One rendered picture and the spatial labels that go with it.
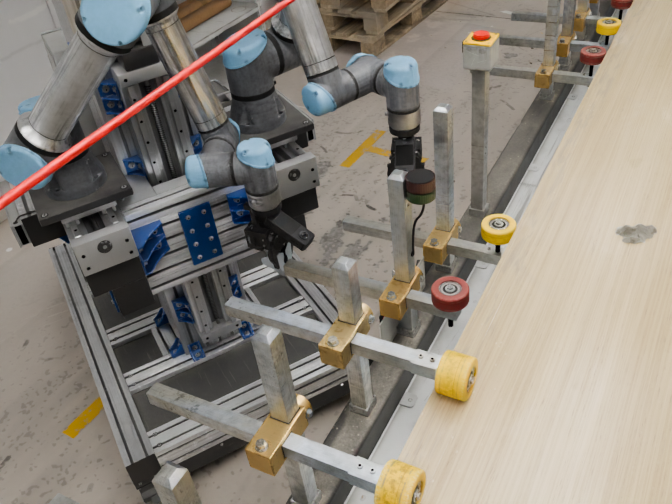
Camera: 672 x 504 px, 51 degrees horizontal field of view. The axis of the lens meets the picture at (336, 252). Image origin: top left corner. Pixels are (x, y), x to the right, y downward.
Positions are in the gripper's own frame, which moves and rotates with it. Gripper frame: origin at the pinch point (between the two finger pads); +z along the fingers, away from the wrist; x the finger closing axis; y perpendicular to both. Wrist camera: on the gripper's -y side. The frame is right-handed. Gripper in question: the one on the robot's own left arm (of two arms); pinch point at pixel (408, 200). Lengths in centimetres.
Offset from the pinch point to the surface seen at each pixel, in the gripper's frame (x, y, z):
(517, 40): -34, 119, 10
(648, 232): -53, -13, 1
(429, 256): -5.1, -7.3, 11.7
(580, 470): -31, -73, 2
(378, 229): 8.1, 1.3, 9.6
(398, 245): 0.5, -24.1, -5.2
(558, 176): -37.0, 12.4, 1.9
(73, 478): 113, -24, 92
